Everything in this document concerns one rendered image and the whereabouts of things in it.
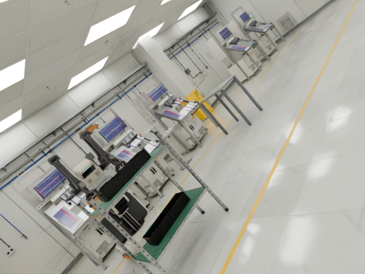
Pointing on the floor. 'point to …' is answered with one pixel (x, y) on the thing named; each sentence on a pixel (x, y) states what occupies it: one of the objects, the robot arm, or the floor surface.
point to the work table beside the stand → (228, 101)
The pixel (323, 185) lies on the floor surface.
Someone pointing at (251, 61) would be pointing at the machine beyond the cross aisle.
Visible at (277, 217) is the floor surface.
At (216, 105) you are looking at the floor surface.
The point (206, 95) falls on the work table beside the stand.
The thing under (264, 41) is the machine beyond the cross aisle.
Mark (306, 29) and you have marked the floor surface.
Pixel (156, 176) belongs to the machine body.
